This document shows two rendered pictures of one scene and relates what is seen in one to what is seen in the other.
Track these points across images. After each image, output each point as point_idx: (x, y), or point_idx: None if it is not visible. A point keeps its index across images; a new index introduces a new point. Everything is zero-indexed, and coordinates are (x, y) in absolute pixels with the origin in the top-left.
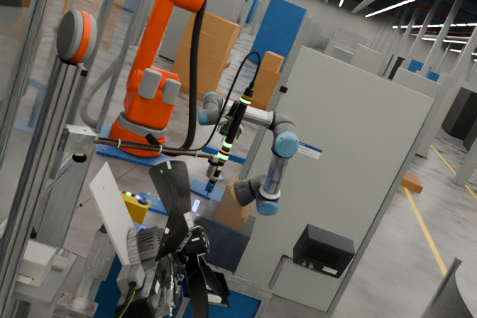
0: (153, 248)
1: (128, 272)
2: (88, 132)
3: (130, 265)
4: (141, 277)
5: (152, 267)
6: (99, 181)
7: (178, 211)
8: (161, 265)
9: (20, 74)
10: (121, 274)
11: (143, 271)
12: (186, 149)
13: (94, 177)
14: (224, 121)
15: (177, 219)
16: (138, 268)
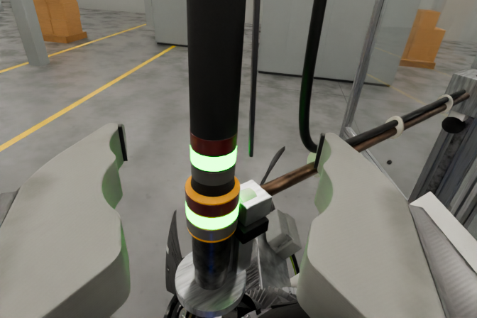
0: (277, 292)
1: (287, 223)
2: (469, 74)
3: (292, 238)
4: (269, 224)
5: (261, 255)
6: (448, 233)
7: (269, 169)
8: (250, 279)
9: None
10: (294, 226)
11: (270, 236)
12: (346, 139)
13: (457, 220)
14: (324, 167)
15: (262, 179)
16: (279, 221)
